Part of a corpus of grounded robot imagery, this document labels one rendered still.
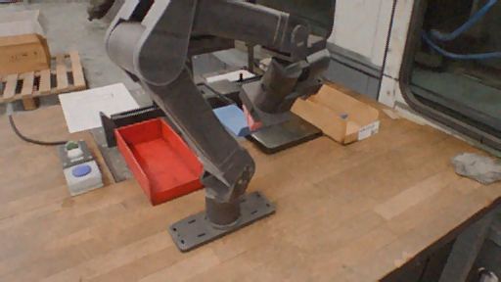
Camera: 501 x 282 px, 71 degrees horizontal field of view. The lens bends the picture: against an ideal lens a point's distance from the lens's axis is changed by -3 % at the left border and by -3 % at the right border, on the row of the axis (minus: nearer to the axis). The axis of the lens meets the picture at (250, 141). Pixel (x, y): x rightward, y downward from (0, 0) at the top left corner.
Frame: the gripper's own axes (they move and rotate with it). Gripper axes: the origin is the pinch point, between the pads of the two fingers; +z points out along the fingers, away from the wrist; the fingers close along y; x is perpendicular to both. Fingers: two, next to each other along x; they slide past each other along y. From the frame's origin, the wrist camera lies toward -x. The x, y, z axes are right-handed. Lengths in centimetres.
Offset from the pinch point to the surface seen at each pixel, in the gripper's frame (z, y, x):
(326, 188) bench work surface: 1.2, -18.1, -9.2
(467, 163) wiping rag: -7, -27, -41
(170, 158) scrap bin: 15.7, 5.9, 14.4
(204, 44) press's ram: 1.4, 26.2, -0.3
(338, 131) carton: 4.8, -5.3, -24.5
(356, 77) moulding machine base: 21, 18, -62
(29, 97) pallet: 227, 202, 44
